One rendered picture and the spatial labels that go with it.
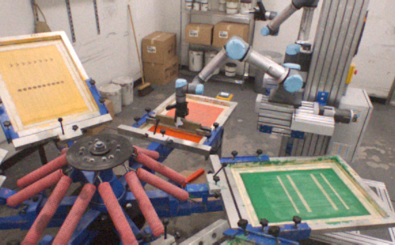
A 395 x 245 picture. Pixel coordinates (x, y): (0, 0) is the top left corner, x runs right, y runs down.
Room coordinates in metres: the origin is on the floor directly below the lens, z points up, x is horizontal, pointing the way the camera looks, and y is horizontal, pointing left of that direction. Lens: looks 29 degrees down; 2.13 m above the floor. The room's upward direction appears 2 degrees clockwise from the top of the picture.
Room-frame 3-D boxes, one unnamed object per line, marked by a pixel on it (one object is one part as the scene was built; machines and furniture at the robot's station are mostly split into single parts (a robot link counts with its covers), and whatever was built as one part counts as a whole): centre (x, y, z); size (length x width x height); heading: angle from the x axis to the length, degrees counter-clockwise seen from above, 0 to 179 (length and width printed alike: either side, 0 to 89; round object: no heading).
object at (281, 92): (2.00, -0.61, 1.31); 0.15 x 0.15 x 0.10
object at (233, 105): (2.16, 0.08, 0.97); 0.79 x 0.58 x 0.04; 159
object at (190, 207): (1.27, -0.16, 0.90); 1.24 x 0.06 x 0.06; 99
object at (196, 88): (1.96, 0.03, 1.30); 0.11 x 0.11 x 0.08; 83
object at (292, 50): (2.48, -0.75, 1.42); 0.13 x 0.12 x 0.14; 139
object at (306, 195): (1.32, -0.44, 1.05); 1.08 x 0.61 x 0.23; 99
